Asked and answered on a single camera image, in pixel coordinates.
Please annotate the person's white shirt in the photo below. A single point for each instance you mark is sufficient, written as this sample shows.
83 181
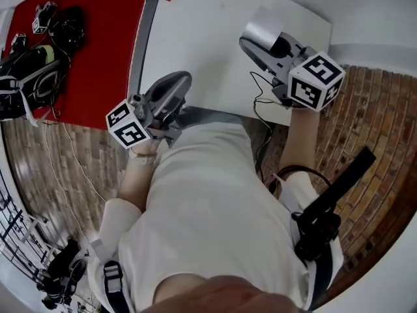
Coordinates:
211 207

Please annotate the person's right forearm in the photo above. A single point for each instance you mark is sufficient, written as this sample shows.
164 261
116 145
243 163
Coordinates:
299 142

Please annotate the white metal frame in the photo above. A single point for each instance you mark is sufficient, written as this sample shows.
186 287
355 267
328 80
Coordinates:
36 228

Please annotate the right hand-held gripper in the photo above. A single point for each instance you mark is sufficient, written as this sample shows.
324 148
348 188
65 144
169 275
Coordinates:
312 83

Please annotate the white wrist band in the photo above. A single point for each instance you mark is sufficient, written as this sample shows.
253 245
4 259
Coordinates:
143 160

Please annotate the black gear pile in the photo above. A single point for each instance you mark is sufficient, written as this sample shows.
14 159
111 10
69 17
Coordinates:
65 266

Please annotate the black metal railing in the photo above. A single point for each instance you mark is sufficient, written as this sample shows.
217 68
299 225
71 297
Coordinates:
16 227

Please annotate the red table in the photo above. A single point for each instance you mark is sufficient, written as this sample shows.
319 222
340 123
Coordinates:
107 60

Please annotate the idle hand-held gripper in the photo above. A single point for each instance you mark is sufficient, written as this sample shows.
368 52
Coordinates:
42 20

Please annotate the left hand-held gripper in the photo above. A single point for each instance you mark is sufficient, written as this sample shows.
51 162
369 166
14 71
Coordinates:
128 132

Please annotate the person's chin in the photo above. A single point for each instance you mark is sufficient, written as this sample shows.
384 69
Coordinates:
228 297

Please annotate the person's blue jeans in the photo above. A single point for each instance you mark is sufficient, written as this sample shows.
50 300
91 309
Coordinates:
208 117

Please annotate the person's left forearm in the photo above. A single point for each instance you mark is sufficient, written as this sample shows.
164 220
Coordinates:
135 184

